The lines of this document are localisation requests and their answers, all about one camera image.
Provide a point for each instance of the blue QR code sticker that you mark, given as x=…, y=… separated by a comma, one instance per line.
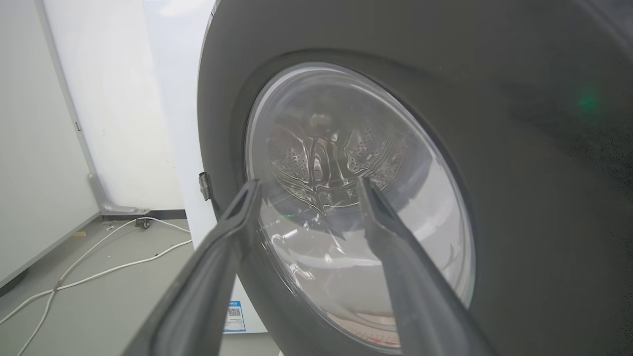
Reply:
x=234, y=317

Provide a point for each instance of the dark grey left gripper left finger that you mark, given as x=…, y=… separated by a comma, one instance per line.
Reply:
x=198, y=291

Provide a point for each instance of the white washing machine body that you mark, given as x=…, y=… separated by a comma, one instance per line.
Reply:
x=173, y=99

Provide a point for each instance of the white partition panel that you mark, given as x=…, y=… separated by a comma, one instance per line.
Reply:
x=74, y=113

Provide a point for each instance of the small black caster wheel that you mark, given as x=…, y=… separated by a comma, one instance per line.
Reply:
x=143, y=223

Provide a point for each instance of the grey metal door latch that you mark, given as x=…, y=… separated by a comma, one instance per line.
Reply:
x=204, y=186

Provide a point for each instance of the grey round washing machine door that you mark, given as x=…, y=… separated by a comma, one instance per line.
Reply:
x=519, y=198

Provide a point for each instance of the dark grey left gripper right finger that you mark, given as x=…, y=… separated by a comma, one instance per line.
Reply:
x=420, y=296

